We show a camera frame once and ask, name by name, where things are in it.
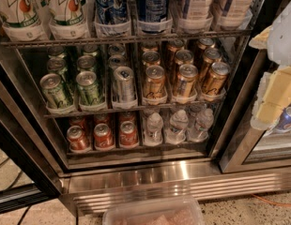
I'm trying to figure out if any green can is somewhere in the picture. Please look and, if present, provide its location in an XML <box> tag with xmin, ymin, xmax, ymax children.
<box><xmin>76</xmin><ymin>71</ymin><xmax>103</xmax><ymax>106</ymax></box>
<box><xmin>39</xmin><ymin>73</ymin><xmax>73</xmax><ymax>109</ymax></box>

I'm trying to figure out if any gold can front left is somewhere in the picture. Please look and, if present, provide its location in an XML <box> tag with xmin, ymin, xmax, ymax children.
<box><xmin>144</xmin><ymin>66</ymin><xmax>165</xmax><ymax>99</ymax></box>

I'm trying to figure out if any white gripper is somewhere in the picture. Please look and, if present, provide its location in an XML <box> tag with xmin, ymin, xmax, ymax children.
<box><xmin>249</xmin><ymin>1</ymin><xmax>291</xmax><ymax>130</ymax></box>

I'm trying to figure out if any water bottle left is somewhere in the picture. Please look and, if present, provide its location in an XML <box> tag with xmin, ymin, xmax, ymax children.
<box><xmin>145</xmin><ymin>112</ymin><xmax>163</xmax><ymax>146</ymax></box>

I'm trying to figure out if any blue Pepsi can with face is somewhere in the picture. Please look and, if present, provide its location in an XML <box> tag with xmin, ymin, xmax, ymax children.
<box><xmin>95</xmin><ymin>0</ymin><xmax>130</xmax><ymax>37</ymax></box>

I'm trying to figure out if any silver can front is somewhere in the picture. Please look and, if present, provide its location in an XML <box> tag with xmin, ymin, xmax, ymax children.
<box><xmin>114</xmin><ymin>67</ymin><xmax>135</xmax><ymax>103</ymax></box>

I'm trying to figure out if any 7up can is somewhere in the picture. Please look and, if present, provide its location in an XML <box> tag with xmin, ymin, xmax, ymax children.
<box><xmin>0</xmin><ymin>0</ymin><xmax>49</xmax><ymax>41</ymax></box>
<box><xmin>47</xmin><ymin>0</ymin><xmax>89</xmax><ymax>40</ymax></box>

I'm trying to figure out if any dark blue Pepsi can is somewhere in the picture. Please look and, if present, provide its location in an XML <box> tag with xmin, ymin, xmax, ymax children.
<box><xmin>135</xmin><ymin>0</ymin><xmax>171</xmax><ymax>34</ymax></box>

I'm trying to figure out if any top wire shelf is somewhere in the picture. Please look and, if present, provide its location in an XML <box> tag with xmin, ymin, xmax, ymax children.
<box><xmin>0</xmin><ymin>29</ymin><xmax>252</xmax><ymax>49</ymax></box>

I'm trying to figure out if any red can front middle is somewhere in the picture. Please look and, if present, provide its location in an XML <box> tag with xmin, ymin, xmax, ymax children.
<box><xmin>94</xmin><ymin>123</ymin><xmax>115</xmax><ymax>151</ymax></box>

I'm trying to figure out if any red can front left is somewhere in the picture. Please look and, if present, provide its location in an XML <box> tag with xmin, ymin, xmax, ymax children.
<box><xmin>67</xmin><ymin>126</ymin><xmax>90</xmax><ymax>153</ymax></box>

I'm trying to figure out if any water bottle right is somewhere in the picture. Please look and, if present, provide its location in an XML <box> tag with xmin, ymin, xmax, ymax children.
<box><xmin>188</xmin><ymin>108</ymin><xmax>214</xmax><ymax>143</ymax></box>

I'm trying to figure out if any red can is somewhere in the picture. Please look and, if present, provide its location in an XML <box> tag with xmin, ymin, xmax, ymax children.
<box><xmin>119</xmin><ymin>121</ymin><xmax>138</xmax><ymax>147</ymax></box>
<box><xmin>94</xmin><ymin>123</ymin><xmax>115</xmax><ymax>151</ymax></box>
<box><xmin>67</xmin><ymin>126</ymin><xmax>90</xmax><ymax>153</ymax></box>

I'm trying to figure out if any gold can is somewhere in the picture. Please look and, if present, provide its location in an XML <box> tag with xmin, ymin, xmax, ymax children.
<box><xmin>144</xmin><ymin>66</ymin><xmax>165</xmax><ymax>99</ymax></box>
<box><xmin>173</xmin><ymin>64</ymin><xmax>198</xmax><ymax>98</ymax></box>
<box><xmin>202</xmin><ymin>62</ymin><xmax>231</xmax><ymax>96</ymax></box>

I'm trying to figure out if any blue can behind glass door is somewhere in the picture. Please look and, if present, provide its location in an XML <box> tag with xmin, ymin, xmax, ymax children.
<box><xmin>275</xmin><ymin>107</ymin><xmax>291</xmax><ymax>132</ymax></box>

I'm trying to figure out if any gold can front right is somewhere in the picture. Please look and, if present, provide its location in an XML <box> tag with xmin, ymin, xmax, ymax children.
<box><xmin>202</xmin><ymin>62</ymin><xmax>231</xmax><ymax>96</ymax></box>

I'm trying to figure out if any white can rightmost on shelf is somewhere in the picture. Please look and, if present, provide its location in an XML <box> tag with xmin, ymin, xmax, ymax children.
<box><xmin>212</xmin><ymin>0</ymin><xmax>253</xmax><ymax>30</ymax></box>

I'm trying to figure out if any red can front right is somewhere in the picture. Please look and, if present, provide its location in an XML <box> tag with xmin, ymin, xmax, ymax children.
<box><xmin>119</xmin><ymin>121</ymin><xmax>138</xmax><ymax>147</ymax></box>

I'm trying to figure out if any water bottle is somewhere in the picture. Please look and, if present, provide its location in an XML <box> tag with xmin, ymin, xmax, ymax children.
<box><xmin>188</xmin><ymin>108</ymin><xmax>214</xmax><ymax>143</ymax></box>
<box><xmin>166</xmin><ymin>110</ymin><xmax>189</xmax><ymax>144</ymax></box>
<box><xmin>145</xmin><ymin>112</ymin><xmax>163</xmax><ymax>146</ymax></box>

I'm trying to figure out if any green can front left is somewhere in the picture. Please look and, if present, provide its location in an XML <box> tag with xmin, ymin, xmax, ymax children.
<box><xmin>39</xmin><ymin>73</ymin><xmax>73</xmax><ymax>109</ymax></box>

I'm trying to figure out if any orange cable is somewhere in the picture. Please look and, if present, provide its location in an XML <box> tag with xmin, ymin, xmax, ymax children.
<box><xmin>252</xmin><ymin>193</ymin><xmax>291</xmax><ymax>208</ymax></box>

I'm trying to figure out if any open fridge door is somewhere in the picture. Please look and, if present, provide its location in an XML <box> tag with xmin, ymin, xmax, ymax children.
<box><xmin>0</xmin><ymin>65</ymin><xmax>62</xmax><ymax>214</ymax></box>

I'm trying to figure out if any gold can front middle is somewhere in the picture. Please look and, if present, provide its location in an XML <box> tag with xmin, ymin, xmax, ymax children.
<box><xmin>173</xmin><ymin>64</ymin><xmax>198</xmax><ymax>98</ymax></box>

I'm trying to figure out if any clear plastic container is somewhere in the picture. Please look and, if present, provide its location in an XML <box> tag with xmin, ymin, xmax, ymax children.
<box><xmin>102</xmin><ymin>196</ymin><xmax>206</xmax><ymax>225</ymax></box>

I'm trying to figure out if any stainless fridge base grille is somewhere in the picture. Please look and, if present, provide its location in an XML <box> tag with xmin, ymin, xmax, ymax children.
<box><xmin>59</xmin><ymin>160</ymin><xmax>291</xmax><ymax>217</ymax></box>

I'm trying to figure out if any water bottle middle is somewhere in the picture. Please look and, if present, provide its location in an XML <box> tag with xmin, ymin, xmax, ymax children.
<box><xmin>166</xmin><ymin>110</ymin><xmax>189</xmax><ymax>144</ymax></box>

